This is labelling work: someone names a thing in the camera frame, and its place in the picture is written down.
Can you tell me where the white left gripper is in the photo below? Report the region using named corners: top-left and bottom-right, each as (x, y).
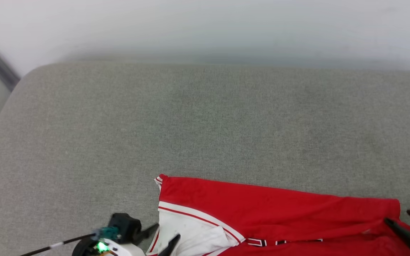
top-left (72, 223), bottom-right (181, 256)

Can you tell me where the red white-sleeved shirt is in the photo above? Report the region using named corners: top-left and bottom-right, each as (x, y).
top-left (145, 174), bottom-right (410, 256)

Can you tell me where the grey fabric sofa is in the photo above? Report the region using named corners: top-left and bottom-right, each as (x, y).
top-left (0, 61), bottom-right (410, 256)

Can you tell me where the teal cable connector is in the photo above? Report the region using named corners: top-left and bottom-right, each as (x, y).
top-left (92, 227), bottom-right (121, 241)

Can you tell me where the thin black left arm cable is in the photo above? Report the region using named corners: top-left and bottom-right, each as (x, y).
top-left (18, 233), bottom-right (97, 256)

